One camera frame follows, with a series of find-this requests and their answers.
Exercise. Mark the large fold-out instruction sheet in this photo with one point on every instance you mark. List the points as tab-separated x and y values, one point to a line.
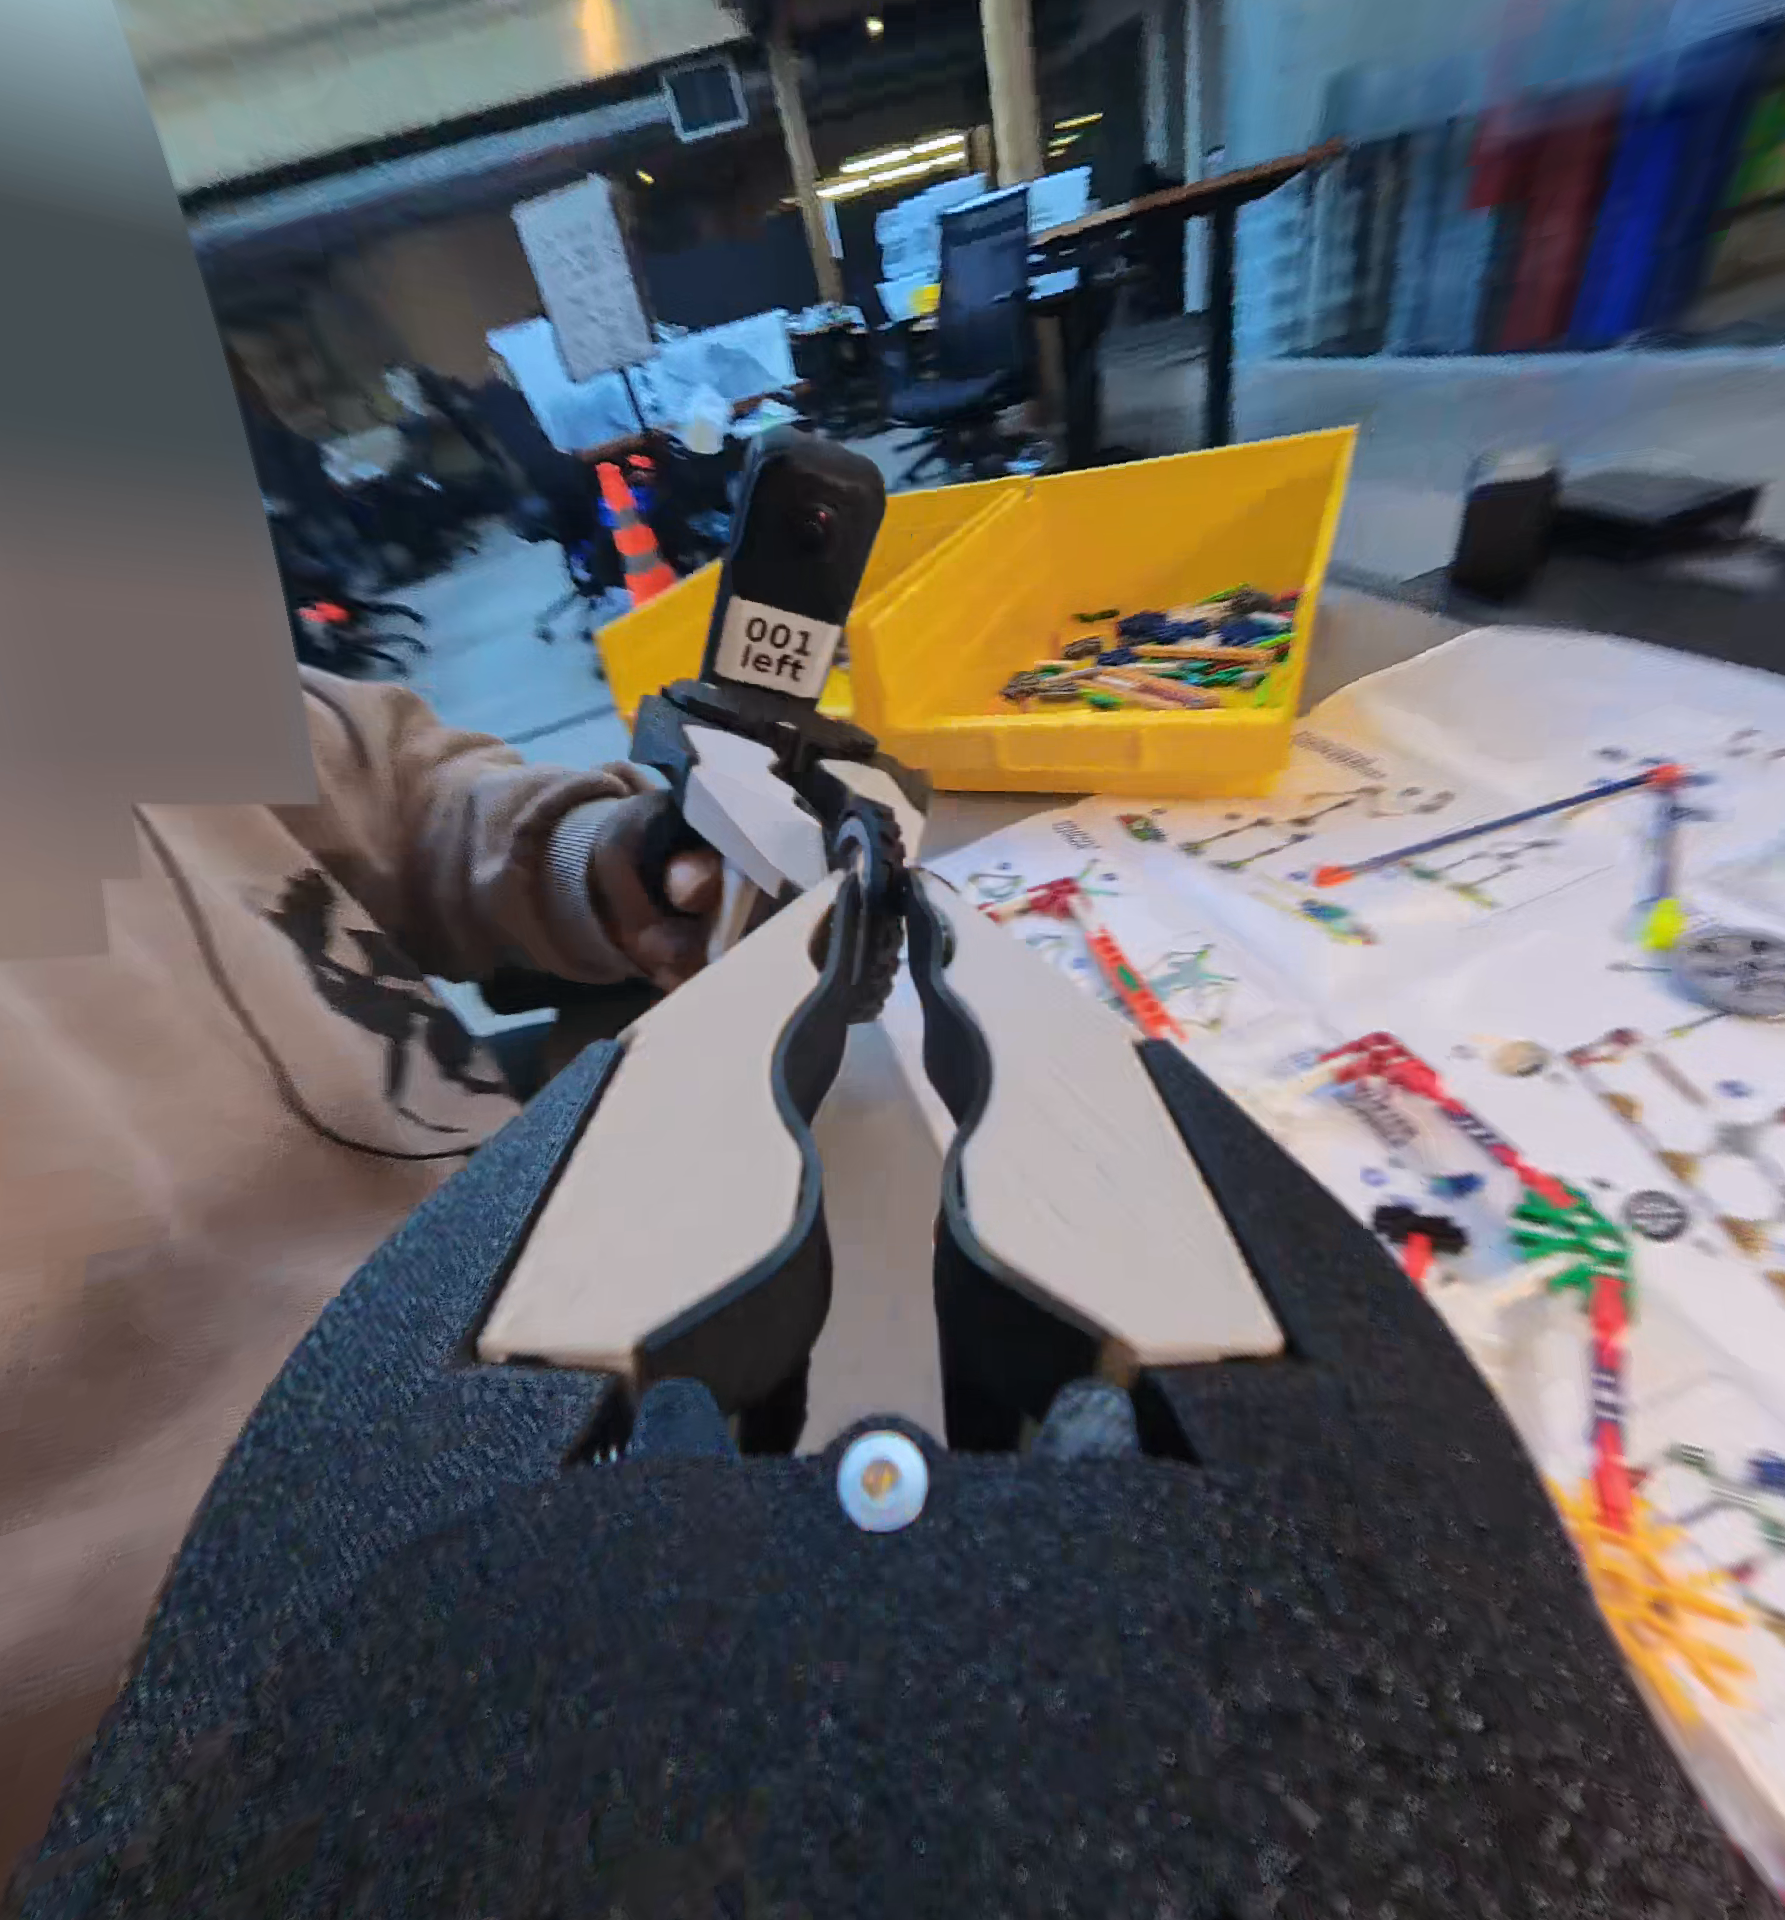
1314	931

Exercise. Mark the black power adapter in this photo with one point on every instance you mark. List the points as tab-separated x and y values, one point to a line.
1506	527

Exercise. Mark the blue rods with small connectors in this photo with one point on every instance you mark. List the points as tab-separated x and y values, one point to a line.
1494	816

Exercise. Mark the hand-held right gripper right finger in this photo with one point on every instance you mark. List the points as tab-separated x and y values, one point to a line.
1118	1201

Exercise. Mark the yellow plastic parts bin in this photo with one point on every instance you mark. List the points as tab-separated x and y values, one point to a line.
669	645
983	645

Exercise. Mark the dark high table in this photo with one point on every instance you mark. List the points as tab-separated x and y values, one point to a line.
1194	181

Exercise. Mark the white sign board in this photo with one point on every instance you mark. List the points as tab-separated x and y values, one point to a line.
587	271

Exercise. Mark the black office chair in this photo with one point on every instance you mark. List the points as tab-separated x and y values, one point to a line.
968	314

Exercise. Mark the orange traffic cone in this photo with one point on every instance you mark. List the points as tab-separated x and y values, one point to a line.
639	541

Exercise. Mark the person's left hand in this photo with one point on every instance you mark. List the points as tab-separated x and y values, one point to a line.
669	887

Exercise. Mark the colourful rod and connector model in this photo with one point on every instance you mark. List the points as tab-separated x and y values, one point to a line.
1569	1232

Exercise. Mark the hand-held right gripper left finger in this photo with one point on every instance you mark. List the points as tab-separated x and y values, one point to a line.
639	1201

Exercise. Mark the black power brick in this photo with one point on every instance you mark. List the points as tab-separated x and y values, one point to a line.
1659	510

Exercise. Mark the person's left forearm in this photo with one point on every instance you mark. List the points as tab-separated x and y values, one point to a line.
443	827

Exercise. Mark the pile of colourful construction pieces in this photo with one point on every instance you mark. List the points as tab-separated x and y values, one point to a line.
1162	654

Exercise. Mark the person in beige hoodie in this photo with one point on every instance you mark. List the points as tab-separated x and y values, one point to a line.
115	1351

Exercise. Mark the grey plastic spoked wheel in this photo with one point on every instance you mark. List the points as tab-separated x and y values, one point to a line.
1756	972

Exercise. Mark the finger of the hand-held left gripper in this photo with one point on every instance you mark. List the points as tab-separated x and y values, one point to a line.
887	816
743	827

